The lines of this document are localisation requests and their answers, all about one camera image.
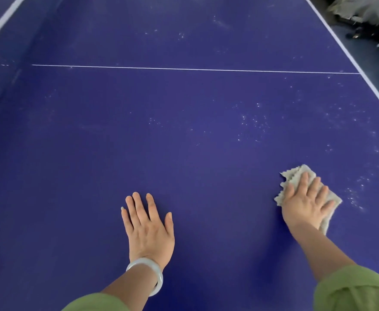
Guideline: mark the person's left hand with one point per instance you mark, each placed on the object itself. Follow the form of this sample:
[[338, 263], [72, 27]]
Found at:
[[149, 236]]

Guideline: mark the person's right hand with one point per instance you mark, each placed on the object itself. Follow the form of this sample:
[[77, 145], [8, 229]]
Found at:
[[304, 207]]

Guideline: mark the dark table tennis net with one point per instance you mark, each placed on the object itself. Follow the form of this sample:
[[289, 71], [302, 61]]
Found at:
[[1, 45]]

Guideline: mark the person's left forearm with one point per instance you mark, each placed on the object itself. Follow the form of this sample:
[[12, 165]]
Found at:
[[131, 285]]

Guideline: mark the person's right forearm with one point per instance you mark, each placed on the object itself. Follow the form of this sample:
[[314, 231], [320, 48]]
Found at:
[[322, 252]]

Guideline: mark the crumpled beige paper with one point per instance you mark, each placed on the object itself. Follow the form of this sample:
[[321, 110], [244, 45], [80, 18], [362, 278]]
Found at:
[[364, 8]]

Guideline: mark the green right sleeve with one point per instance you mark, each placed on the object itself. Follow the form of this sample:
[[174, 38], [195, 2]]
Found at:
[[354, 291]]

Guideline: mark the grey cleaning cloth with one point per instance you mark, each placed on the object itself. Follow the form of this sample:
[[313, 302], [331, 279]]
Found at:
[[293, 174]]

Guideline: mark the blue table tennis table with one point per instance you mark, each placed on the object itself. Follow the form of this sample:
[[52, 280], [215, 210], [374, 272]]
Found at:
[[176, 126]]

